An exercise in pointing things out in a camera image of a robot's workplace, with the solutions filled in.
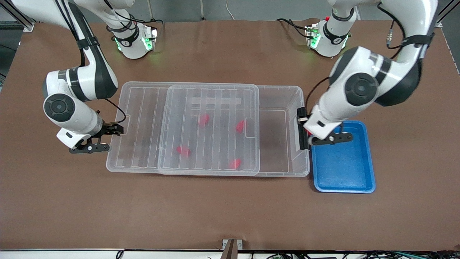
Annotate clear ribbed box lid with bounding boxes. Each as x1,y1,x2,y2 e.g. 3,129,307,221
106,82,260,176

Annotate clear plastic storage box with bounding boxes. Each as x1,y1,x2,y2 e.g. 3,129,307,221
158,84,311,177

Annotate blue plastic tray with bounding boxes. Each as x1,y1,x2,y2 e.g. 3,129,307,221
311,121,376,194

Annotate brown table cover sheet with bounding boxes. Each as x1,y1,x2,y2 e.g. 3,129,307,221
0,20,460,251

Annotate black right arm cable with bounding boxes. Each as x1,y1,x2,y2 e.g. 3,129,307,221
54,0,127,126

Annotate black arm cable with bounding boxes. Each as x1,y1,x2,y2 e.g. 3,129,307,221
54,0,127,126
305,2,408,110

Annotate black box latch handle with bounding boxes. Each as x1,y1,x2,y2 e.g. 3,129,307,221
297,107,310,151

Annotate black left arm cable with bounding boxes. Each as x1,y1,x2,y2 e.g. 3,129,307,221
305,2,408,110

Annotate black velcro cable strap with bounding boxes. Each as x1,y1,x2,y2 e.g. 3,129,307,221
76,36,100,50
402,33,435,47

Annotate black base cable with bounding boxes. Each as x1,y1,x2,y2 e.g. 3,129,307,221
276,18,311,38
108,0,165,26

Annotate tangled cables under table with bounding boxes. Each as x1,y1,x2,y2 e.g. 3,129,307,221
252,251,460,259

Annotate aluminium frame profile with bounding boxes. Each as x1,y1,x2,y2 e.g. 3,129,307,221
0,0,35,33
435,0,460,28

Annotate metal table edge bracket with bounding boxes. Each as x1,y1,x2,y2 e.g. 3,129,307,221
222,239,243,259

